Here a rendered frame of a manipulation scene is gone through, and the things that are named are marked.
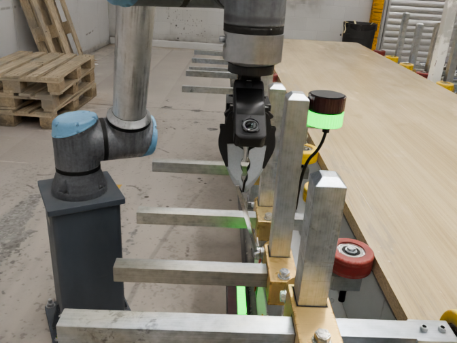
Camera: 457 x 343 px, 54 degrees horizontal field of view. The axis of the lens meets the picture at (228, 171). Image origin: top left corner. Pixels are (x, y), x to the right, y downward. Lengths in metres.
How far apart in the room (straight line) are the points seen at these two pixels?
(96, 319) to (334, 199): 0.30
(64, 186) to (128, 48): 0.53
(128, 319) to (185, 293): 1.57
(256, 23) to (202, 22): 8.07
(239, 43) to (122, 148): 0.98
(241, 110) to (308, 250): 0.23
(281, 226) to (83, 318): 0.38
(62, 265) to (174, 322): 1.17
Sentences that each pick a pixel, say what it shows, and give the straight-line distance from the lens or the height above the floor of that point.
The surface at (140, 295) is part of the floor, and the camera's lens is 2.13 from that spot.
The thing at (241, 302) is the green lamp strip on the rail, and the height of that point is 0.70.
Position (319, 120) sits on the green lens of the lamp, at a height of 1.13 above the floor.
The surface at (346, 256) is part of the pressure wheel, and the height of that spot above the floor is 0.91.
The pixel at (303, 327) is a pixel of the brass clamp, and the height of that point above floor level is 0.97.
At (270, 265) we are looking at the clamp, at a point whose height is 0.87.
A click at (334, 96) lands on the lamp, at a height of 1.17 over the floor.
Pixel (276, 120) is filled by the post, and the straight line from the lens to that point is 0.99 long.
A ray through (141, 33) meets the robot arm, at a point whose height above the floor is 1.16.
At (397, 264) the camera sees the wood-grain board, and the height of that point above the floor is 0.90.
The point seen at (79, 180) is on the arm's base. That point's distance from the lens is 1.60.
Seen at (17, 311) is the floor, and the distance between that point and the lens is 2.16.
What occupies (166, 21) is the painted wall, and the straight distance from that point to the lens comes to 8.81.
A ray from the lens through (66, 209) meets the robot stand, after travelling 1.58.
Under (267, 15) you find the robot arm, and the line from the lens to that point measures 0.66.
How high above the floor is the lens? 1.34
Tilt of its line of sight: 24 degrees down
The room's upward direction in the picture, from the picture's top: 3 degrees clockwise
